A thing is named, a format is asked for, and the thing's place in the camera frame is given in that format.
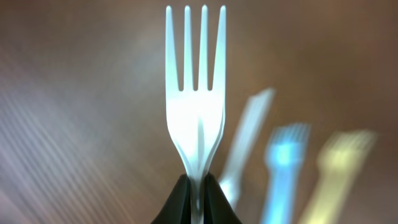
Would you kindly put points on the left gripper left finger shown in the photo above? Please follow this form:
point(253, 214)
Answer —
point(177, 208)

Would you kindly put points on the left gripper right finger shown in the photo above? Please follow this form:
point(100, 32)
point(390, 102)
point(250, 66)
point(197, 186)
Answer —
point(217, 209)

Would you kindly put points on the light blue plastic fork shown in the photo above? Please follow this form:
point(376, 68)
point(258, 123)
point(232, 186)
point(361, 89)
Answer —
point(284, 156)

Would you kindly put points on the small white plastic fork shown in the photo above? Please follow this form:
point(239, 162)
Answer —
point(249, 127)

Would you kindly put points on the yellow plastic fork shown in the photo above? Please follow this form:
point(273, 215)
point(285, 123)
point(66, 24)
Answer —
point(339, 162)

